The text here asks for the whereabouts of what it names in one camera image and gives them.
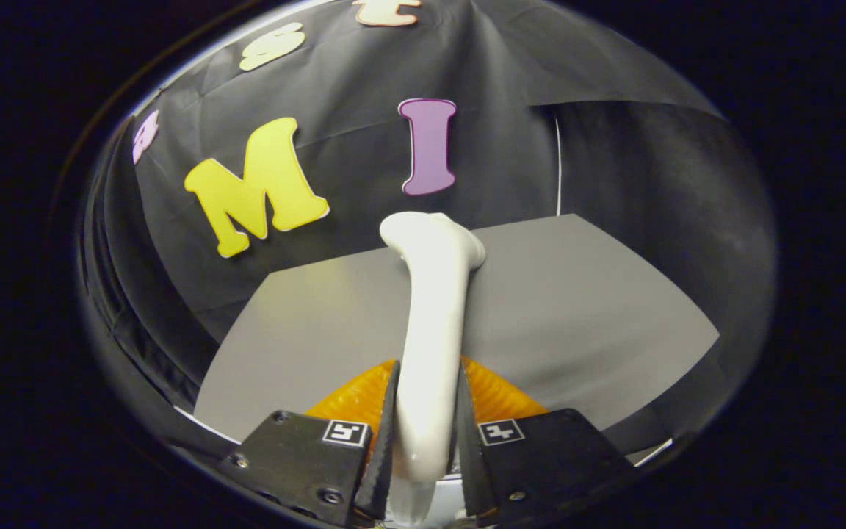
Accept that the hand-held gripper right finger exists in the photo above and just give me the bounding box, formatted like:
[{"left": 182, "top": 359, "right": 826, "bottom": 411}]
[{"left": 456, "top": 356, "right": 637, "bottom": 527}]

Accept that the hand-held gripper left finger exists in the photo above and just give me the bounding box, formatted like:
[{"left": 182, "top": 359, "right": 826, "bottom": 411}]
[{"left": 219, "top": 360, "right": 402, "bottom": 527}]

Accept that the white garment steamer with hose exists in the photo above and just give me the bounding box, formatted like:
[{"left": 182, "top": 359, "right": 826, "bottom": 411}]
[{"left": 379, "top": 211, "right": 487, "bottom": 527}]

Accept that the grey cabinet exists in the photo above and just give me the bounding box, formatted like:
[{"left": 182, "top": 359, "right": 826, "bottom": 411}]
[{"left": 193, "top": 213, "right": 721, "bottom": 471}]

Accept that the black backdrop cloth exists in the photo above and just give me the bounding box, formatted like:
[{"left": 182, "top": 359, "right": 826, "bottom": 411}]
[{"left": 78, "top": 0, "right": 776, "bottom": 412}]

